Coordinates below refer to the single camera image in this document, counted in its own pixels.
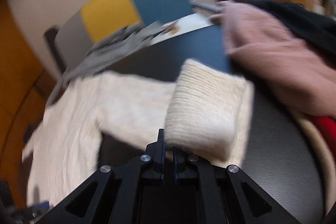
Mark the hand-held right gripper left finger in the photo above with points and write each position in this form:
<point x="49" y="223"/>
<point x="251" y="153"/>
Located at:
<point x="162" y="161"/>

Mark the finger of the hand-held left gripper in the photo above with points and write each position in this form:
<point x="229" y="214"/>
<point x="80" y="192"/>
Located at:
<point x="39" y="205"/>

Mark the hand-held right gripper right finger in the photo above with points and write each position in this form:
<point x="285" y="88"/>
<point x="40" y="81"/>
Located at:
<point x="177" y="169"/>

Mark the cream knit sweater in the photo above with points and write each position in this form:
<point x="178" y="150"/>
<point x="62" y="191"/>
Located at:
<point x="204" y="113"/>

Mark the grey garment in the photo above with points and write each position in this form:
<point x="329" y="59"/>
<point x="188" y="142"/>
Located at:
<point x="110" y="53"/>

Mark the orange wooden cabinet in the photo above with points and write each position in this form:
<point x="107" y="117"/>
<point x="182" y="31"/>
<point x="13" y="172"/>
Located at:
<point x="15" y="69"/>

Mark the white printed seat cushion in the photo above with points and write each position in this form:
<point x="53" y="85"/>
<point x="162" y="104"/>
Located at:
<point x="189" y="24"/>

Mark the pink knit sweater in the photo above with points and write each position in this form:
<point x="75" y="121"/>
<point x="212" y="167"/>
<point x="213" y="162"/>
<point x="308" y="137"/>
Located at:
<point x="275" y="56"/>

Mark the pink red quilt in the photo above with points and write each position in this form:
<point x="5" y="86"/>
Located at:
<point x="326" y="132"/>

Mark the black garment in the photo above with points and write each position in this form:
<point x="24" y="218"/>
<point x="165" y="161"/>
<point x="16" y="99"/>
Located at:
<point x="302" y="19"/>

